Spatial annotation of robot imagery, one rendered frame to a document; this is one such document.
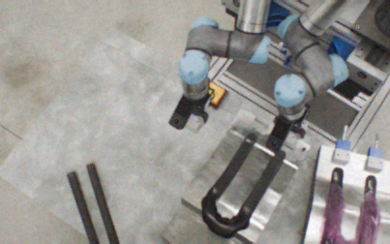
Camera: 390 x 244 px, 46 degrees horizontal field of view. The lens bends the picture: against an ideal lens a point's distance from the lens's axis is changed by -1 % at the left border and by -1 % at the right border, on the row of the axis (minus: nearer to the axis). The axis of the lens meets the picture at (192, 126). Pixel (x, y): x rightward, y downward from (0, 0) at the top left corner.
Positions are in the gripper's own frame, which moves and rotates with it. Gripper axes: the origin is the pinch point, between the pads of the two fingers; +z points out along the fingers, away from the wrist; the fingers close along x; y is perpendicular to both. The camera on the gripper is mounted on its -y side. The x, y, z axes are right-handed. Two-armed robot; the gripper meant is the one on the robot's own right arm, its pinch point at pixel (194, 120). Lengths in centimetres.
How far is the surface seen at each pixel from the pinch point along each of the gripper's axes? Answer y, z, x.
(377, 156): 23, 8, -56
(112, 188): -30.9, 14.9, 13.8
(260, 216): -15.1, 2.5, -33.5
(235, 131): 5.8, 6.1, -12.5
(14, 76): -2, 95, 126
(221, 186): -13.1, 4.0, -18.3
